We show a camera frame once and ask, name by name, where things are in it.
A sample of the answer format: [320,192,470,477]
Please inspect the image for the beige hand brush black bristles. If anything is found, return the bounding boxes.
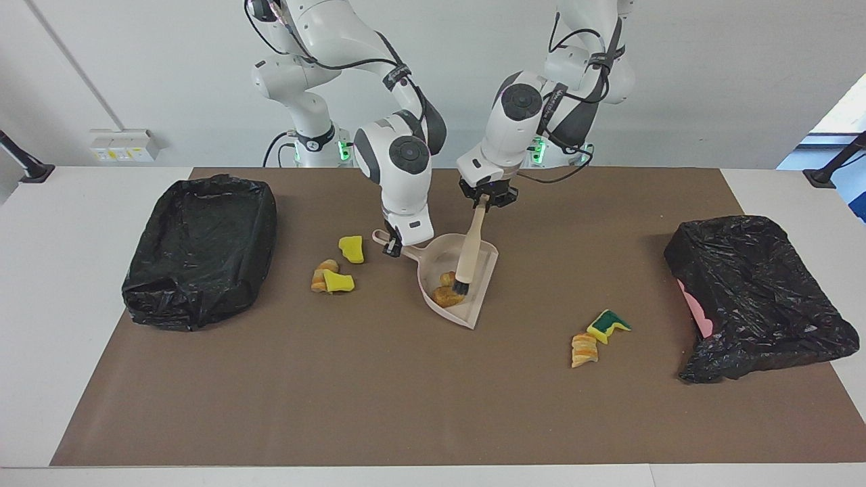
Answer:
[452,202,489,297]

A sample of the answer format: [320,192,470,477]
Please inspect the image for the brown toy bread roll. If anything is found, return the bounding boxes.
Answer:
[432,284,468,308]

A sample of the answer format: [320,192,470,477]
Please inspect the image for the pale pink plastic dustpan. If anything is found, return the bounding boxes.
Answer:
[371,229,500,330]

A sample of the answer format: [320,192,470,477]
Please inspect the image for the yellow and green sponge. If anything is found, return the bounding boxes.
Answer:
[586,309,633,345]

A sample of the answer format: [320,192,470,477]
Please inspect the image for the bin lined with black bag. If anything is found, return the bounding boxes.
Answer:
[122,174,278,332]

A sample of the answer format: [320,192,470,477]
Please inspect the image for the pink plastic bin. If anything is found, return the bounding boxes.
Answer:
[678,279,714,339]

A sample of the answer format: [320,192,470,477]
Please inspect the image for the crumpled black trash bag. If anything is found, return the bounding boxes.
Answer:
[663,215,861,384]

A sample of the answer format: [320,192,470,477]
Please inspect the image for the brown table mat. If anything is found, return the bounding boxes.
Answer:
[51,168,866,466]

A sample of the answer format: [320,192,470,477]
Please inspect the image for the black clamp stand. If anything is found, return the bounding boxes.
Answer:
[803,132,866,189]
[0,129,56,184]

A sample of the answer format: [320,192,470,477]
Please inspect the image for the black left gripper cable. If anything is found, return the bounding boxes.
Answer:
[514,0,633,185]

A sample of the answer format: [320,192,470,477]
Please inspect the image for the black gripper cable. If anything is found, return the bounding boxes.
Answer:
[514,0,633,185]
[244,0,434,136]

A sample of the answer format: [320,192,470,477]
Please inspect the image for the black base power cable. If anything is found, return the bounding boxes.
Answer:
[263,131,298,168]

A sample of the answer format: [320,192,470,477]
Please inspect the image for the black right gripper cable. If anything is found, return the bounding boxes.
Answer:
[244,0,434,136]

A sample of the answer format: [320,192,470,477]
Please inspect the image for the white wall socket box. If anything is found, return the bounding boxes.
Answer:
[89,129,160,163]

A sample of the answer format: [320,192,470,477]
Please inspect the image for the white wall conduit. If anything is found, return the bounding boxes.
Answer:
[26,0,126,131]

